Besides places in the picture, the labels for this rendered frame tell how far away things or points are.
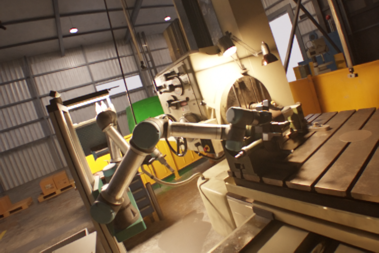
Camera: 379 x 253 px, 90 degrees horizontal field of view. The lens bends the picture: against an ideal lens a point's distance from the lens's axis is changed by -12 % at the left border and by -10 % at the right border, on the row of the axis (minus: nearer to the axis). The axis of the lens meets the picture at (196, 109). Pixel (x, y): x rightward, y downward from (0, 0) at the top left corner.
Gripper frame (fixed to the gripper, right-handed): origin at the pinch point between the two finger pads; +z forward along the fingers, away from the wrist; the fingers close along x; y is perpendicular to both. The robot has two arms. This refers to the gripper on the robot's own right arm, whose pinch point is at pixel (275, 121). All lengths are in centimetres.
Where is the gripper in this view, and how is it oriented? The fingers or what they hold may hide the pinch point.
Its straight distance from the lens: 115.8
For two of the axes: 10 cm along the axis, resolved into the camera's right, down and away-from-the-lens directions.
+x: -0.5, 9.8, -1.7
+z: 8.5, 1.3, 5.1
